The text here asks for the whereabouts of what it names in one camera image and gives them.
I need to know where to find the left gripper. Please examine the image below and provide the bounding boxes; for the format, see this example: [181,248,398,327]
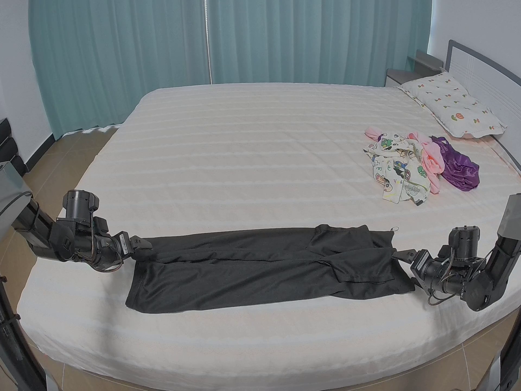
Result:
[107,231,154,264]

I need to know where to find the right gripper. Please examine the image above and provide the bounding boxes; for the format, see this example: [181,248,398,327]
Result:
[392,249,439,291]

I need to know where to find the black trousers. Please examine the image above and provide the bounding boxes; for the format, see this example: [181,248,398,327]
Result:
[125,223,417,315]

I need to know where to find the bed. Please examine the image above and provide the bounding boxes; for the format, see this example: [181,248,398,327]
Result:
[16,39,521,383]

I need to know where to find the purple garment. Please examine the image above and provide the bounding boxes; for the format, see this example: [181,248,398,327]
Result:
[431,135,481,192]

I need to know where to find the white printed pillow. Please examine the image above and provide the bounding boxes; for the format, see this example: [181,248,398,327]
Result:
[397,72,508,140]

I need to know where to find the black chair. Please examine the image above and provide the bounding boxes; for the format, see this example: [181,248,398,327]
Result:
[0,118,21,175]

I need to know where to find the grey bedside table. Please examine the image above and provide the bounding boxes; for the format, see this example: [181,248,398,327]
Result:
[385,49,445,88]

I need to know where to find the blue-green curtain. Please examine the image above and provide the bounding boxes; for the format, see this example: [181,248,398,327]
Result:
[207,0,433,87]
[28,0,212,139]

